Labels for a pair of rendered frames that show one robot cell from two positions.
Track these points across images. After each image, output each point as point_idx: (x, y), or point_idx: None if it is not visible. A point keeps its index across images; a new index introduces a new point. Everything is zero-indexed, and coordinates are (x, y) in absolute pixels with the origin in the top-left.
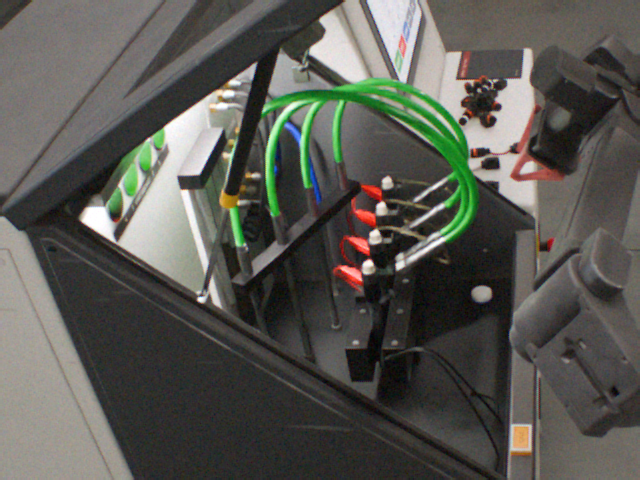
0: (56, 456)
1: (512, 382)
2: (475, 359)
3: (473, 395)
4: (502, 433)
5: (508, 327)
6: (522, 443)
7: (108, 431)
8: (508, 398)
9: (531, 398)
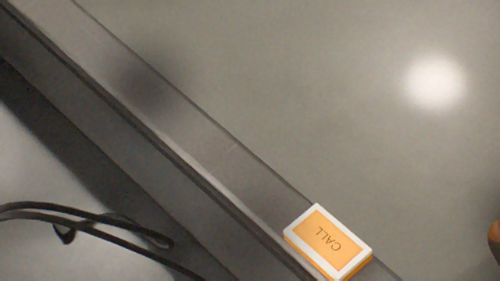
0: None
1: (184, 154)
2: (5, 171)
3: (70, 234)
4: (190, 260)
5: (5, 79)
6: (344, 249)
7: None
8: (210, 188)
9: (250, 157)
